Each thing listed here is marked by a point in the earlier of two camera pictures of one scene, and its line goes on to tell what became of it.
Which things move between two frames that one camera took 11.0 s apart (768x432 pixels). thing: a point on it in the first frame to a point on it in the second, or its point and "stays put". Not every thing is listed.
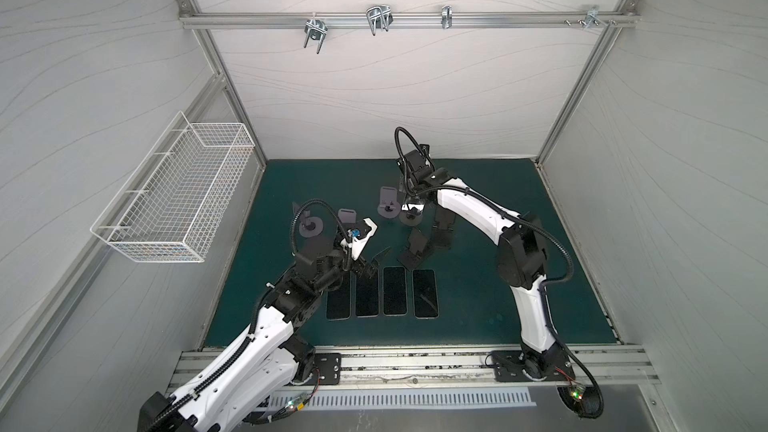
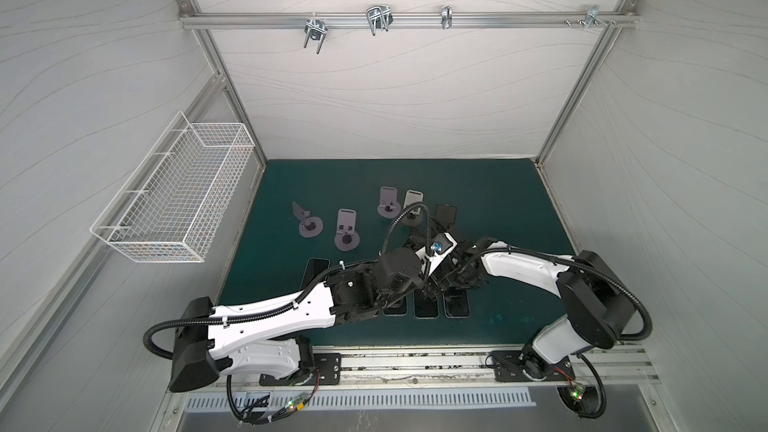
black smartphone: [425, 298] stays put
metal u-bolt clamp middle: [379, 17] stays put
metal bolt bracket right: [591, 17] stays put
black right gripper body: [417, 193] to [459, 267]
